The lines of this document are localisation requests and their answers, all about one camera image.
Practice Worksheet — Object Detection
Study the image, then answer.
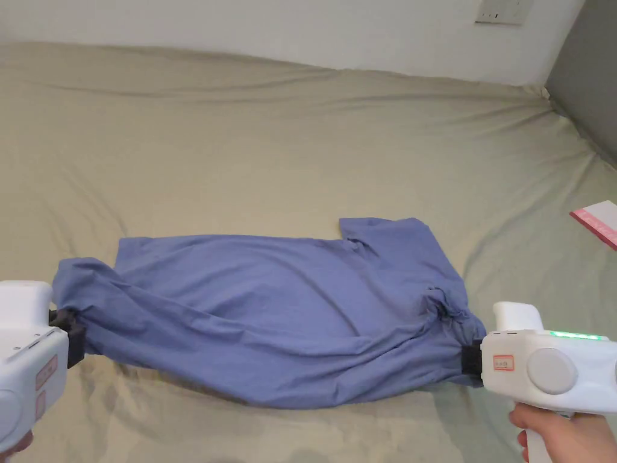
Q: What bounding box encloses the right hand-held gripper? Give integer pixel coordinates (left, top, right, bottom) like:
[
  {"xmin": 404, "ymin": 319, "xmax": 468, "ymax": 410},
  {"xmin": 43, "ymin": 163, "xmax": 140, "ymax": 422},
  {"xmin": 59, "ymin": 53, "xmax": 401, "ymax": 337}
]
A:
[{"xmin": 460, "ymin": 301, "xmax": 617, "ymax": 463}]

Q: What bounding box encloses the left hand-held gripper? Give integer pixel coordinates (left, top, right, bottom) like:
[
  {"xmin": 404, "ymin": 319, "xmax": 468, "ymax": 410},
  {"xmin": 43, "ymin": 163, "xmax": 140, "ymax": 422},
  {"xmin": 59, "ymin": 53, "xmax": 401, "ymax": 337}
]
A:
[{"xmin": 0, "ymin": 280, "xmax": 87, "ymax": 437}]

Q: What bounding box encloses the person's right hand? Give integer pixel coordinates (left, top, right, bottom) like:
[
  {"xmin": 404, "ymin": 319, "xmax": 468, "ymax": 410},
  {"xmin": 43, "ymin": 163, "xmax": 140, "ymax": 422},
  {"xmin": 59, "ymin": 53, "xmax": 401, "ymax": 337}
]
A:
[{"xmin": 508, "ymin": 404, "xmax": 617, "ymax": 463}]

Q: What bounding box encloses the white wall socket plate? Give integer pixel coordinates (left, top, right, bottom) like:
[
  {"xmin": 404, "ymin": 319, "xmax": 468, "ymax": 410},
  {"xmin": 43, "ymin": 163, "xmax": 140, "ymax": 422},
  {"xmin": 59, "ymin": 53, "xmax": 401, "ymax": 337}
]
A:
[{"xmin": 474, "ymin": 0, "xmax": 524, "ymax": 25}]

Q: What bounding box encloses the pink and white card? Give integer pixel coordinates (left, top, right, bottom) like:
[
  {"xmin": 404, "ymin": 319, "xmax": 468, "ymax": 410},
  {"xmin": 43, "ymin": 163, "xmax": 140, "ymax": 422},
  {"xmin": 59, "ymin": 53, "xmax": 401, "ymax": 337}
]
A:
[{"xmin": 568, "ymin": 198, "xmax": 617, "ymax": 251}]

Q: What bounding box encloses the person's left hand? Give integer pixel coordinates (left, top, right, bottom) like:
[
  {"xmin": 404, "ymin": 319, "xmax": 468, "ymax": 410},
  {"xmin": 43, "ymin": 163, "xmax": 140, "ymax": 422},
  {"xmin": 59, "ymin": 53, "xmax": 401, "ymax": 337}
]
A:
[{"xmin": 0, "ymin": 430, "xmax": 34, "ymax": 459}]

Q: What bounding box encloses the bed with beige sheet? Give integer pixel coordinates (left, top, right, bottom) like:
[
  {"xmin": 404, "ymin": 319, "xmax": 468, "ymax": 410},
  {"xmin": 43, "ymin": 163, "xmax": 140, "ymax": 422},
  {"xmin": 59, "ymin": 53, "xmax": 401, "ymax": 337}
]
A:
[{"xmin": 0, "ymin": 40, "xmax": 617, "ymax": 463}]

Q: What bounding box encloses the grey padded headboard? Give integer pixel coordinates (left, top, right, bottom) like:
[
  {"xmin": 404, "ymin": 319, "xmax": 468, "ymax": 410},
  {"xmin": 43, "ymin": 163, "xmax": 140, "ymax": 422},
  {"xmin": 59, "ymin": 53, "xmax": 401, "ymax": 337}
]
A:
[{"xmin": 544, "ymin": 0, "xmax": 617, "ymax": 171}]

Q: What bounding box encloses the blue shirt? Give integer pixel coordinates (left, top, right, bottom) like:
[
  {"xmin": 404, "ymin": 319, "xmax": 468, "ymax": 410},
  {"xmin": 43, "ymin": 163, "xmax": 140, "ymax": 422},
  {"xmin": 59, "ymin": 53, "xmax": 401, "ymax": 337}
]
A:
[{"xmin": 52, "ymin": 216, "xmax": 487, "ymax": 412}]

